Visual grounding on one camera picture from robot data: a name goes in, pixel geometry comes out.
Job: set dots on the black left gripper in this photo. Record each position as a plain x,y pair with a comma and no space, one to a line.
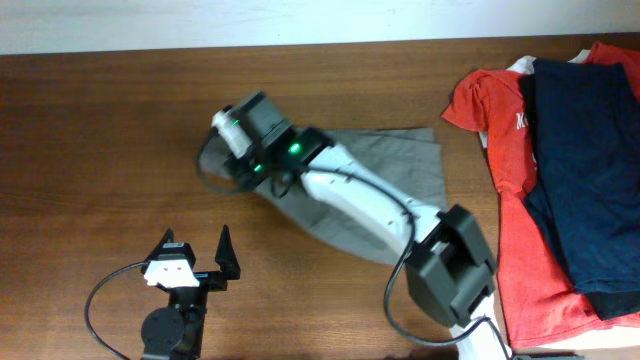
209,280

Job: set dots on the navy blue garment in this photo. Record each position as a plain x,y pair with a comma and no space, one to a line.
586,200

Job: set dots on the grey cargo shorts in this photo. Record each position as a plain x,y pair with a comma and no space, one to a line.
390,170

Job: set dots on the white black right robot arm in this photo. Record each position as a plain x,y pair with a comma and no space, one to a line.
443,254

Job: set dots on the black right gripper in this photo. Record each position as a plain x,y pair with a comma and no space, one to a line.
245,176

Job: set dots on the red t-shirt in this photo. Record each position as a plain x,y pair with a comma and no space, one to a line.
520,225

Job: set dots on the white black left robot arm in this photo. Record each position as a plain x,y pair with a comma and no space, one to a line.
175,332

